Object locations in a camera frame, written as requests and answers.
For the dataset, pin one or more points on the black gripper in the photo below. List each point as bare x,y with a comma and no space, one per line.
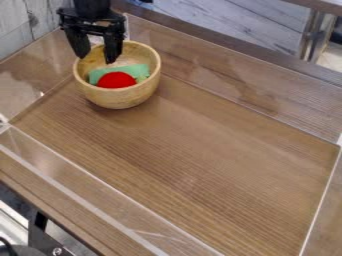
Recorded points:
89,17

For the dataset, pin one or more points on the red round fruit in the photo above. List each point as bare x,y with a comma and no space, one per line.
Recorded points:
115,80

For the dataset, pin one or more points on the black table leg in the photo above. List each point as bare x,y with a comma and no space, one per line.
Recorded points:
40,240

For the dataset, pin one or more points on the wooden bowl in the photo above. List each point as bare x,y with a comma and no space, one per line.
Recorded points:
121,98

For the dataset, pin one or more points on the clear acrylic tray wall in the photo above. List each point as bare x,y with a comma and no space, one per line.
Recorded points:
115,225

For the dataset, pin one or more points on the metal table leg background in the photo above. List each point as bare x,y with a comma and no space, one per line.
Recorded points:
316,34

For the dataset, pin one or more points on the green sponge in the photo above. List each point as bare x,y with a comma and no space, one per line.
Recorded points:
136,70

